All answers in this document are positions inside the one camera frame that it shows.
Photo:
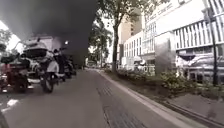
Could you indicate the row of parked motorcycles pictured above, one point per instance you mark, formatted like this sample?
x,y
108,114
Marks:
x,y
46,71

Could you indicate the grey asphalt road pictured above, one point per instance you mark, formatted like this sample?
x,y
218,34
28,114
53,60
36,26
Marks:
x,y
73,106

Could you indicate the grey paved sidewalk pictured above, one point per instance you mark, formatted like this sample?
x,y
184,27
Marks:
x,y
200,106

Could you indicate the dark pole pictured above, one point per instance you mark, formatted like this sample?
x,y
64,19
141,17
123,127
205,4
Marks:
x,y
214,50

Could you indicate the beige tall building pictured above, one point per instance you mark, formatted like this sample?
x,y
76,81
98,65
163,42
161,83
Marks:
x,y
126,30

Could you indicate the pale concrete kerb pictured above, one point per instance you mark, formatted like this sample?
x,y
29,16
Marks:
x,y
143,101

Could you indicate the green bushes strip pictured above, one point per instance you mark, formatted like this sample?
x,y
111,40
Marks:
x,y
173,81

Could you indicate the large white building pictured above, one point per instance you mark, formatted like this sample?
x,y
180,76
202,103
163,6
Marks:
x,y
180,36

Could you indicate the dark overhead structure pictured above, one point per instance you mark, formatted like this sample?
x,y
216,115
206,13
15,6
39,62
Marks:
x,y
50,16

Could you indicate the leafy tree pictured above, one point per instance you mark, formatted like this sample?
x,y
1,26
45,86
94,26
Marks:
x,y
99,40

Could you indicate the white truck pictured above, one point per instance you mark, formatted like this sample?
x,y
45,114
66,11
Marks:
x,y
38,50

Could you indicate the tall tree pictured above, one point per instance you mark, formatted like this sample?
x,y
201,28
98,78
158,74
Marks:
x,y
115,40

